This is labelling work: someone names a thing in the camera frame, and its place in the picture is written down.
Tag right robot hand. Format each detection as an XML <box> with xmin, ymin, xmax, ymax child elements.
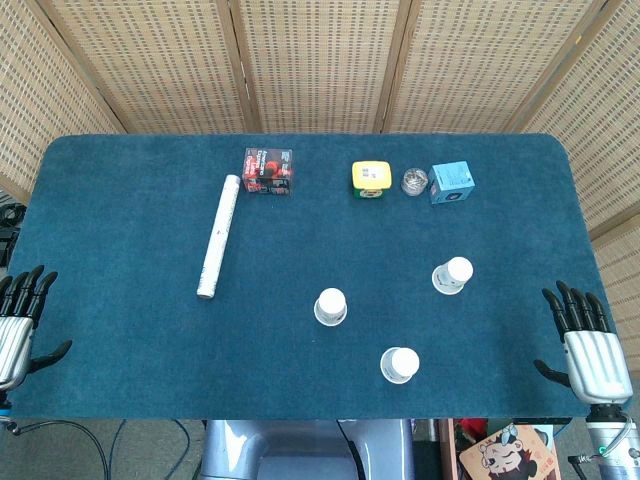
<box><xmin>532</xmin><ymin>280</ymin><xmax>635</xmax><ymax>406</ymax></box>

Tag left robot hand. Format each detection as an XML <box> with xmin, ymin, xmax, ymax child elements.
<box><xmin>0</xmin><ymin>264</ymin><xmax>74</xmax><ymax>393</ymax></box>

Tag white paper cup blue flower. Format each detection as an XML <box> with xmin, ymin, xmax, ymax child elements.
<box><xmin>379</xmin><ymin>345</ymin><xmax>421</xmax><ymax>386</ymax></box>
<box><xmin>431</xmin><ymin>255</ymin><xmax>475</xmax><ymax>296</ymax></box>

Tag white paper cup fern print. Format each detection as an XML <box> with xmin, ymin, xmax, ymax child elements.
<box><xmin>313</xmin><ymin>287</ymin><xmax>349</xmax><ymax>328</ymax></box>

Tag dark blue felt table mat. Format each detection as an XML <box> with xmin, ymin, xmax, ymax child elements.
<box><xmin>6</xmin><ymin>131</ymin><xmax>614</xmax><ymax>422</ymax></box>

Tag white plastic wrap roll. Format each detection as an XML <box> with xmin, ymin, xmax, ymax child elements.
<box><xmin>195</xmin><ymin>173</ymin><xmax>243</xmax><ymax>300</ymax></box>

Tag light blue cardboard box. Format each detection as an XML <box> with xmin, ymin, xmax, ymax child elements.
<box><xmin>426</xmin><ymin>159</ymin><xmax>477</xmax><ymax>207</ymax></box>

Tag woven rattan screen panel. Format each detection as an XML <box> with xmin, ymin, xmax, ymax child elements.
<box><xmin>23</xmin><ymin>0</ymin><xmax>262</xmax><ymax>135</ymax></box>
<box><xmin>503</xmin><ymin>0</ymin><xmax>640</xmax><ymax>351</ymax></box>
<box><xmin>381</xmin><ymin>0</ymin><xmax>622</xmax><ymax>135</ymax></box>
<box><xmin>0</xmin><ymin>0</ymin><xmax>127</xmax><ymax>204</ymax></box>
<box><xmin>228</xmin><ymin>0</ymin><xmax>414</xmax><ymax>135</ymax></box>

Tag clear round plastic container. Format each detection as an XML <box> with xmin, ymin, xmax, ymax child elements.
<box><xmin>400</xmin><ymin>166</ymin><xmax>433</xmax><ymax>198</ymax></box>

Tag green tub yellow lid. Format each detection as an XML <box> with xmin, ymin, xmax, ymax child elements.
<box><xmin>350</xmin><ymin>159</ymin><xmax>394</xmax><ymax>202</ymax></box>

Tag clear box red black items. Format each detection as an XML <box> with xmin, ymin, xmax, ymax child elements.
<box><xmin>241</xmin><ymin>146</ymin><xmax>296</xmax><ymax>198</ymax></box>

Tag black equipment with cables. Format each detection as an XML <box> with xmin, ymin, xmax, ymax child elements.
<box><xmin>0</xmin><ymin>198</ymin><xmax>27</xmax><ymax>267</ymax></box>

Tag black floor cable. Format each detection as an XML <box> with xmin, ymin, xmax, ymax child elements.
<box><xmin>171</xmin><ymin>418</ymin><xmax>193</xmax><ymax>480</ymax></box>
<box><xmin>0</xmin><ymin>418</ymin><xmax>112</xmax><ymax>480</ymax></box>

